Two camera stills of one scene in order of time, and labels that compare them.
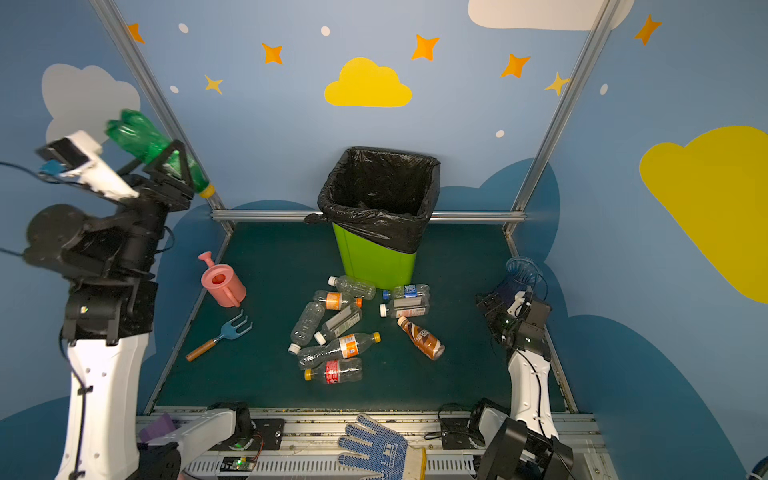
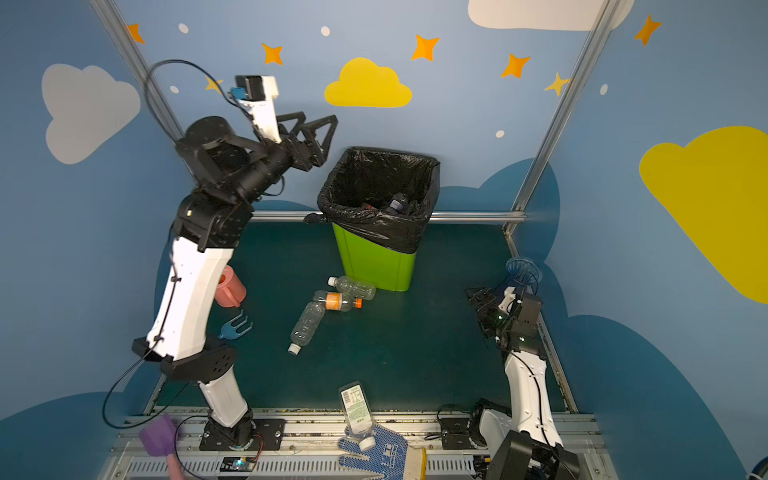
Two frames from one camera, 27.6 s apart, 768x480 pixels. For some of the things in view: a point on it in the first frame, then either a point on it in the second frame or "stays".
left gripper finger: [164, 156] → [330, 120]
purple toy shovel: [161, 425] stays
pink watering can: [222, 282] stays
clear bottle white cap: [353, 286] stays
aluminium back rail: [458, 216] stays
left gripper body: [166, 191] → [294, 147]
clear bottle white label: [339, 324] → [358, 414]
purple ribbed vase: [523, 270] stays
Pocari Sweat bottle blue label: [305, 328] stays
